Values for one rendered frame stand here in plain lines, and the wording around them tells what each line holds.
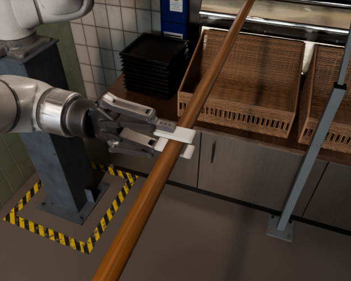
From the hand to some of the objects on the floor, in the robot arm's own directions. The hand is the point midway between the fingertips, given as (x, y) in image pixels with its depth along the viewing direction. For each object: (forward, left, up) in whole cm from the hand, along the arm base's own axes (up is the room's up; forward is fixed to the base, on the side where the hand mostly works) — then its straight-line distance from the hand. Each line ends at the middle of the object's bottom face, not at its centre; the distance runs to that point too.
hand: (175, 140), depth 55 cm
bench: (+44, +103, -119) cm, 164 cm away
